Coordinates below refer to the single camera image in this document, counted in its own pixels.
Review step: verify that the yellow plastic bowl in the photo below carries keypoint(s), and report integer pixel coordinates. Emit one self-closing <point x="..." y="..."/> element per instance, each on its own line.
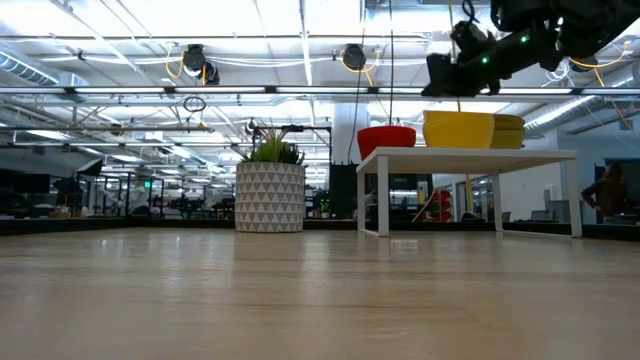
<point x="457" y="135"/>

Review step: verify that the patterned white bowl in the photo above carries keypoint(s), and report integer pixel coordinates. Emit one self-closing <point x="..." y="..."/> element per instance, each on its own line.
<point x="509" y="140"/>

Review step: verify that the red plastic bowl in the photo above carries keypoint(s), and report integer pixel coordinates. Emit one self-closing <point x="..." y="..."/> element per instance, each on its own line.
<point x="386" y="128"/>
<point x="386" y="145"/>

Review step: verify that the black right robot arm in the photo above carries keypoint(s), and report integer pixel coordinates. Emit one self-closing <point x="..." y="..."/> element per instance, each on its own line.
<point x="590" y="25"/>

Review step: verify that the white perforated metal shelf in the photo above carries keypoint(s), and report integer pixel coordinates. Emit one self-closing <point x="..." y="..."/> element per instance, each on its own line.
<point x="450" y="160"/>

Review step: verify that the white pillar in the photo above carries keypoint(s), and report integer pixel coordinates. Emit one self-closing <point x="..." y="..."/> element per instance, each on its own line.
<point x="345" y="135"/>

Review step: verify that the person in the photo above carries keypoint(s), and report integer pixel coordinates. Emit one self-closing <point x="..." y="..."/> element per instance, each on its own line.
<point x="607" y="192"/>

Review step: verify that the green succulent plant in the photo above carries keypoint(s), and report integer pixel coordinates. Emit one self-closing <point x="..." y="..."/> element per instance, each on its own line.
<point x="272" y="150"/>

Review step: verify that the grey triangle-pattern plant pot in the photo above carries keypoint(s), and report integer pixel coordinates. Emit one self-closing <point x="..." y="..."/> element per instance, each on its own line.
<point x="270" y="200"/>

